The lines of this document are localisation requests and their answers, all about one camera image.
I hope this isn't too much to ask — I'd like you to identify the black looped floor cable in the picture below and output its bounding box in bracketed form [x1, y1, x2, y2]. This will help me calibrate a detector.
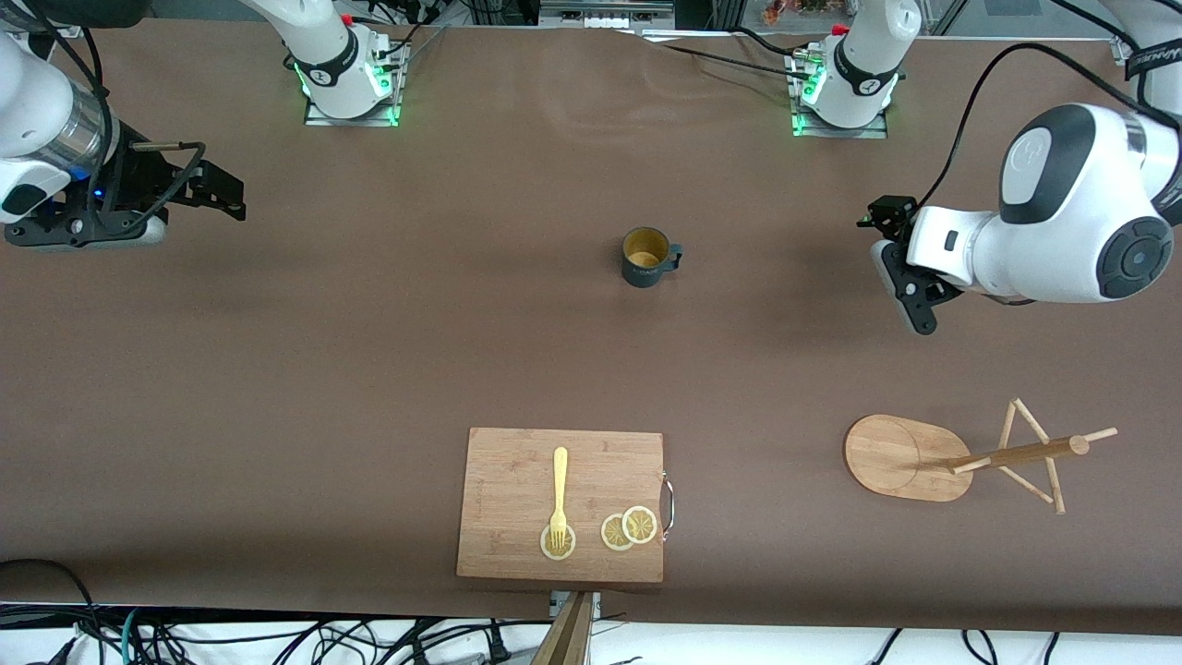
[0, 558, 103, 665]

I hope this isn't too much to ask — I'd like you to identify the yellow plastic fork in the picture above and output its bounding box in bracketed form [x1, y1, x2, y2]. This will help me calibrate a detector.
[549, 447, 570, 551]

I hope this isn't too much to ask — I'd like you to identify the white power strip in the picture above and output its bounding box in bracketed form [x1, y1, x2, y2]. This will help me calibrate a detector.
[540, 0, 675, 29]

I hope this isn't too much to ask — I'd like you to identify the long black base cable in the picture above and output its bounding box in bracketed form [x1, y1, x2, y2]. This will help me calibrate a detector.
[637, 28, 814, 84]

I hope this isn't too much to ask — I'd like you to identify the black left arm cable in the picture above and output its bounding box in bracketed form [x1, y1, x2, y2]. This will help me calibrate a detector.
[928, 0, 1164, 218]

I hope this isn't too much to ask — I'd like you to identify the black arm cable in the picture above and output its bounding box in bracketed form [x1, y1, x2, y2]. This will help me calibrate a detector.
[23, 23, 206, 236]
[928, 0, 1164, 218]

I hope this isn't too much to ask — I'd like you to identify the wooden mug rack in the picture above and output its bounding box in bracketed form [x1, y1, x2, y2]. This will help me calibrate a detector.
[843, 397, 1119, 516]

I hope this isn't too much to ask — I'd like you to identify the wooden post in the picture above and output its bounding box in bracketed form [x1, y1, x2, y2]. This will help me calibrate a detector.
[531, 591, 594, 665]

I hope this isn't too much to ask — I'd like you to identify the wooden cutting board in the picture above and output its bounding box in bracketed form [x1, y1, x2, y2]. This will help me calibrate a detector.
[456, 427, 677, 585]

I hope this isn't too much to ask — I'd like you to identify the metal post bracket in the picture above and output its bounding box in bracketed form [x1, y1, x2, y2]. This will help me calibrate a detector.
[549, 591, 603, 622]

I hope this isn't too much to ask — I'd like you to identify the teal cup yellow inside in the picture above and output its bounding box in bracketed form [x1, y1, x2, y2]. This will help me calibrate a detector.
[621, 226, 684, 288]

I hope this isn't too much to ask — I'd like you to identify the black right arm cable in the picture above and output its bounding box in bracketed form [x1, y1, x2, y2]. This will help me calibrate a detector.
[23, 23, 206, 236]

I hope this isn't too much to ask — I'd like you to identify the brown table cover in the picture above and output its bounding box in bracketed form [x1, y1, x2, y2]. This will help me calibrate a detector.
[0, 18, 1182, 638]

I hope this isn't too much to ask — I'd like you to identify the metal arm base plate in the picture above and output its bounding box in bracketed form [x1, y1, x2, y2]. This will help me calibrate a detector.
[790, 51, 890, 140]
[303, 32, 404, 128]

